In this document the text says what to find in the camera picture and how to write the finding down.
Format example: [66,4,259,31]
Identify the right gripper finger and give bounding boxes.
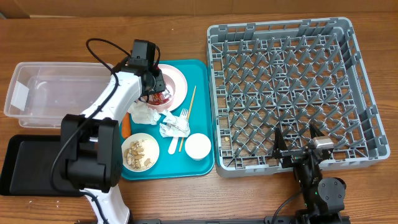
[309,123,325,145]
[272,128,287,157]

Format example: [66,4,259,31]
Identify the red snack wrapper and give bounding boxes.
[149,90,173,105]

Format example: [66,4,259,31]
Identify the white napkin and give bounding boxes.
[159,110,190,138]
[127,101,160,125]

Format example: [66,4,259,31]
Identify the orange carrot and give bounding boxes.
[121,113,131,139]

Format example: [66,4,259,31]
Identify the white paper cup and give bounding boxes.
[185,133,211,161]

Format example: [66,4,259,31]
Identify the cream bowl with nuts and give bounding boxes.
[121,133,160,172]

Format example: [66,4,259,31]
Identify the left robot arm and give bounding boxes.
[50,39,165,223]

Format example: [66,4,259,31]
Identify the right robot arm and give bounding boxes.
[271,123,350,223]

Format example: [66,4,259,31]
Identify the grey dishwasher rack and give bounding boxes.
[206,17,391,177]

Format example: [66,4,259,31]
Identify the pink bowl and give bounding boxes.
[148,75,175,110]

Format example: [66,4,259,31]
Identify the white round plate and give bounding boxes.
[147,64,188,112]

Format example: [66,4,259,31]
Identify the wooden chopstick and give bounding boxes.
[178,85,197,152]

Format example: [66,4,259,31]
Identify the white plastic fork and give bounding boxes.
[168,108,188,155]

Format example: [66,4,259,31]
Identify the teal plastic tray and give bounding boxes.
[122,59,215,180]

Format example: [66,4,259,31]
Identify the clear plastic bin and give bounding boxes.
[4,62,111,129]

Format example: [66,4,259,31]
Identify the black plastic tray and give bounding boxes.
[1,134,81,197]

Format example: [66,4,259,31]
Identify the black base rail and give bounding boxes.
[133,216,351,224]

